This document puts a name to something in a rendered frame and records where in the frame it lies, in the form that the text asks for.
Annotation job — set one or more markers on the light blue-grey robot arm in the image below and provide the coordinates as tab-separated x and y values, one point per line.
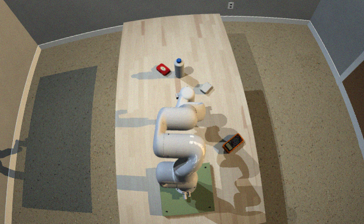
188	149

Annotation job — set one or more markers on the grey bottle with blue cap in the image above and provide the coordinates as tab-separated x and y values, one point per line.
179	68

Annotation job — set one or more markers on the orange and black multimeter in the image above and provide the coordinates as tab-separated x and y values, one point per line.
232	143

